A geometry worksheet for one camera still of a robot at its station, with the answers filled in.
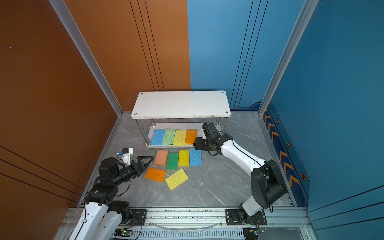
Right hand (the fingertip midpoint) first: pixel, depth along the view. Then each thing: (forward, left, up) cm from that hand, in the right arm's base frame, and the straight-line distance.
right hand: (196, 146), depth 86 cm
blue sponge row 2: (+10, +26, -5) cm, 28 cm away
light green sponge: (+10, +18, -4) cm, 21 cm away
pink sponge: (-2, +22, -9) cm, 24 cm away
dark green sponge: (-4, +15, -10) cm, 19 cm away
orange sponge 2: (+12, +4, -5) cm, 13 cm away
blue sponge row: (-2, +1, -11) cm, 11 cm away
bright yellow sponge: (-1, +8, -12) cm, 14 cm away
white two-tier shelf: (+7, +8, +22) cm, 25 cm away
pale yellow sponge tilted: (-15, +12, -11) cm, 22 cm away
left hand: (-12, +22, +6) cm, 26 cm away
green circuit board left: (-39, +35, -13) cm, 55 cm away
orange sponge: (-12, +24, -11) cm, 29 cm away
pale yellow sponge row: (+9, +11, -4) cm, 14 cm away
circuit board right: (-40, -26, -15) cm, 50 cm away
